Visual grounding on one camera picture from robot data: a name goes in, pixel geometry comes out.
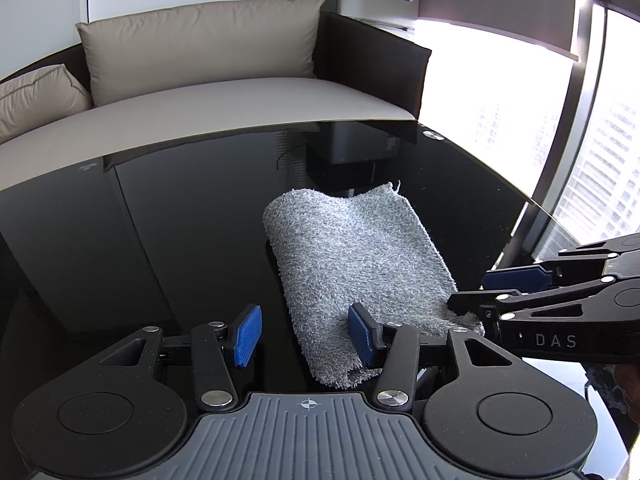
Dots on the small beige cushion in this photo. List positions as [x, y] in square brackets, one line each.
[35, 100]

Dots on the round metal table fitting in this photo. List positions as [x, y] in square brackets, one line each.
[433, 135]

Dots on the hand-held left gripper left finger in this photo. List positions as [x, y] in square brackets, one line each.
[248, 334]

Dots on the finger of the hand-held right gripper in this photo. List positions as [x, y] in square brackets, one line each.
[515, 279]
[480, 304]

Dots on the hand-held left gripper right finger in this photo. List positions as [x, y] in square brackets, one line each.
[361, 334]

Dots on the grey fluffy towel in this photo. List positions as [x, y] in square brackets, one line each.
[345, 260]

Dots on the large beige cushion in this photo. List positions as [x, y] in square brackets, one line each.
[200, 50]

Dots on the dark brown sofa beige seat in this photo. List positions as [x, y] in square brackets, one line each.
[250, 105]

